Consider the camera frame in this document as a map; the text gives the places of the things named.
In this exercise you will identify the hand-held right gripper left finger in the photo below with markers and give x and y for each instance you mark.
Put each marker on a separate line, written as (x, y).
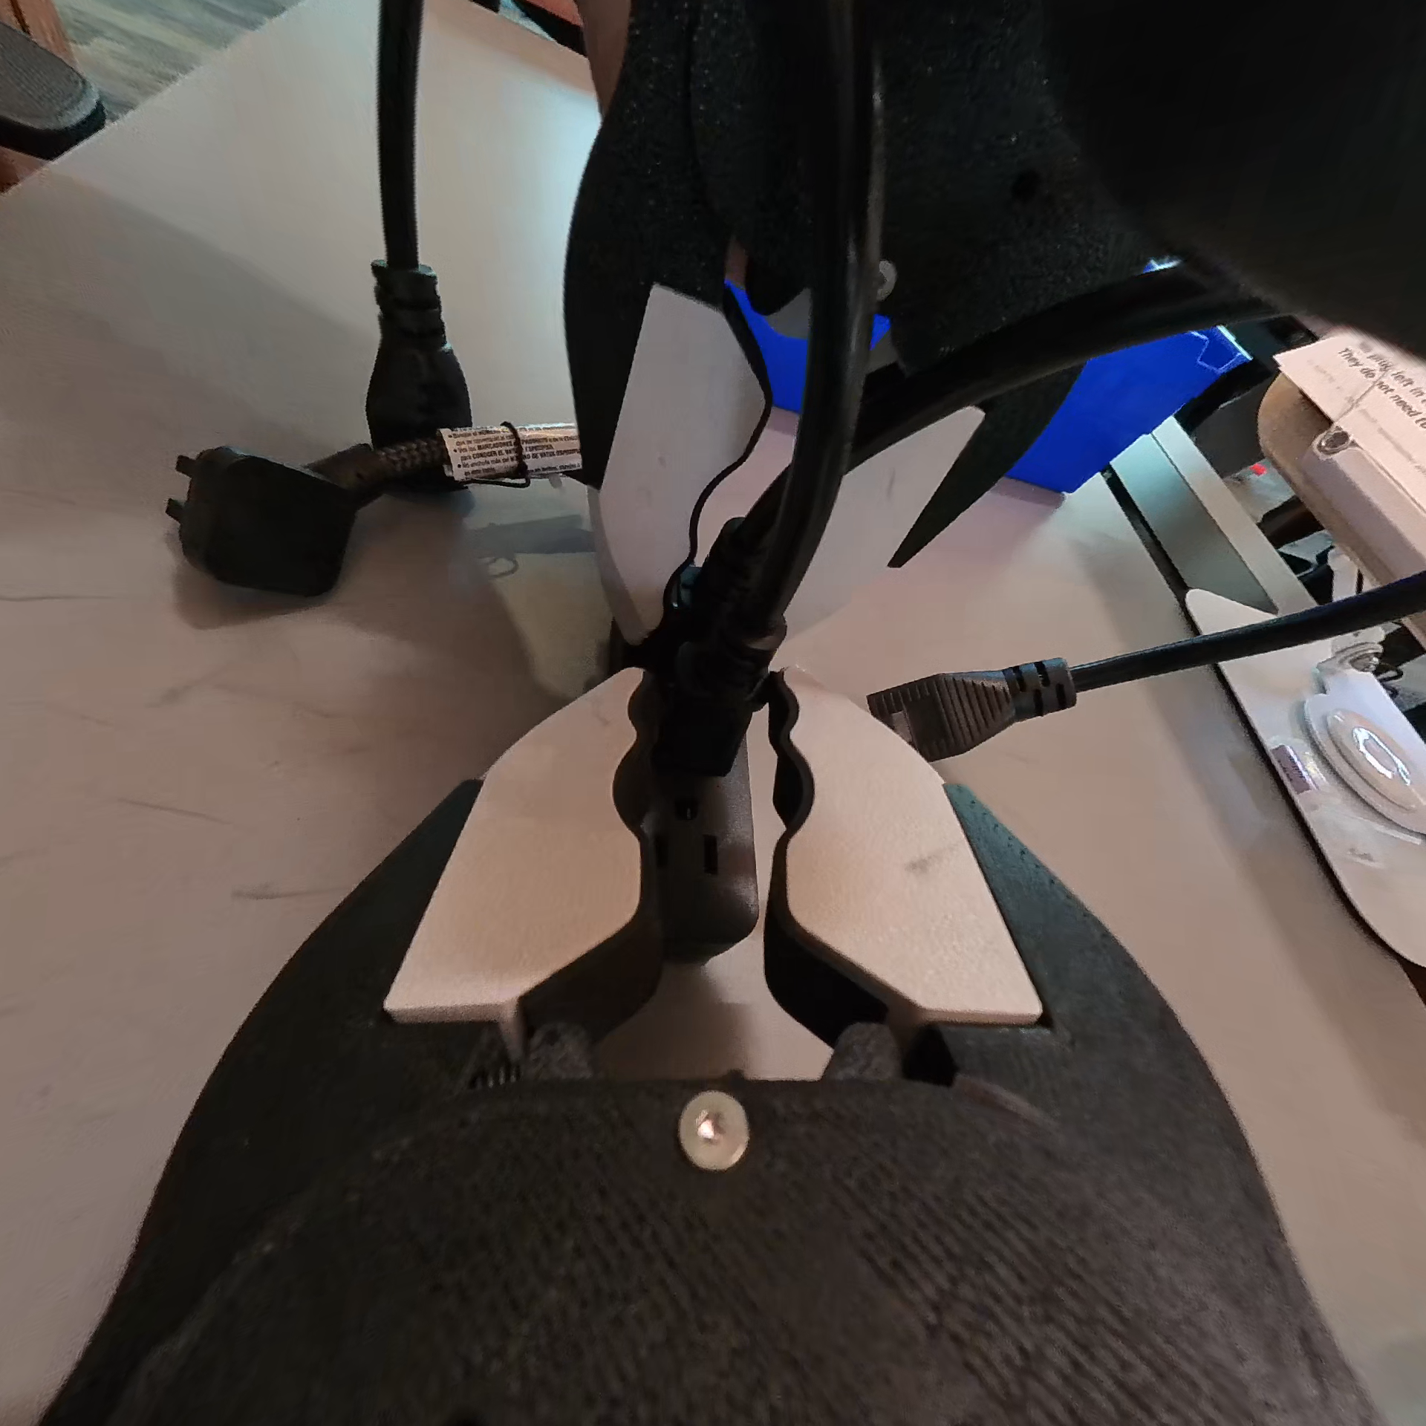
(524, 870)

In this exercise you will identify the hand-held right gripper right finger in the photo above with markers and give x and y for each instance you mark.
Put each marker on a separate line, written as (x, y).
(902, 880)

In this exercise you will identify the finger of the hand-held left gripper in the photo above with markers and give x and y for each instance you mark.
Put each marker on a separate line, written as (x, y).
(880, 501)
(658, 445)

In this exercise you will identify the blue plastic bin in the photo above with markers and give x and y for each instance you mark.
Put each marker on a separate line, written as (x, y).
(1115, 423)

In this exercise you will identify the round white puck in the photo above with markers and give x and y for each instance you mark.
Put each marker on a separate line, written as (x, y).
(1371, 763)

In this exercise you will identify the black chair armrest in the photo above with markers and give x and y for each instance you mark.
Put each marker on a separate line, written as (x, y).
(45, 89)

